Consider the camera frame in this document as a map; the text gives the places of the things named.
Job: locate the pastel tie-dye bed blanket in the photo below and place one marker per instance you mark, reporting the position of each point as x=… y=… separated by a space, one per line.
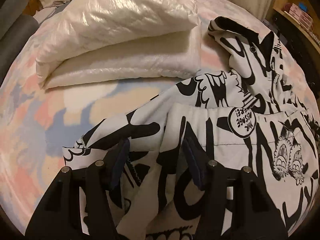
x=37 y=126

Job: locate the grey upholstered chair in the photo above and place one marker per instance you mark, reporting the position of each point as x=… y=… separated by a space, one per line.
x=16 y=29

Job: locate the folded white puffer jacket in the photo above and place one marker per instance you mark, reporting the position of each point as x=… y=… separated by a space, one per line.
x=102 y=40

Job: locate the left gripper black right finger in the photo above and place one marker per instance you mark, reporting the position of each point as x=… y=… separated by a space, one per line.
x=236 y=203

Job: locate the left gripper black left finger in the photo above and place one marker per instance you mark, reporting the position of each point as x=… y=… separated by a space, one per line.
x=75 y=205

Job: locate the wooden shelf unit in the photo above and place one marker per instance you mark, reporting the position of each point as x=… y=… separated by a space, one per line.
x=311 y=35

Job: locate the black white graffiti print garment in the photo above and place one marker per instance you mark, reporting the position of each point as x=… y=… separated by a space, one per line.
x=247 y=116

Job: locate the pink boxes on shelf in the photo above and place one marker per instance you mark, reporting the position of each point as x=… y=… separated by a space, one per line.
x=299 y=15

